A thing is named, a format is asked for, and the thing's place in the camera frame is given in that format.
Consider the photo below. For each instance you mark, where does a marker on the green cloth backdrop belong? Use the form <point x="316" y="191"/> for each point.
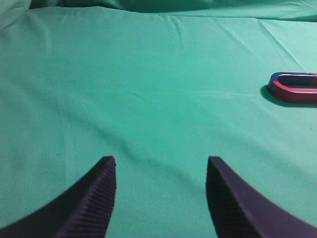
<point x="161" y="85"/>

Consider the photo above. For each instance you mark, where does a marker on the red horseshoe magnet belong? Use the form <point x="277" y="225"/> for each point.
<point x="294" y="87"/>

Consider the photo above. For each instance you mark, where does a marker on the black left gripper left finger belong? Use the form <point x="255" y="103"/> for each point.
<point x="83" y="211"/>

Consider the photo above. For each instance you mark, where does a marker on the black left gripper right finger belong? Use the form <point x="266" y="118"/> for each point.
<point x="239" y="211"/>

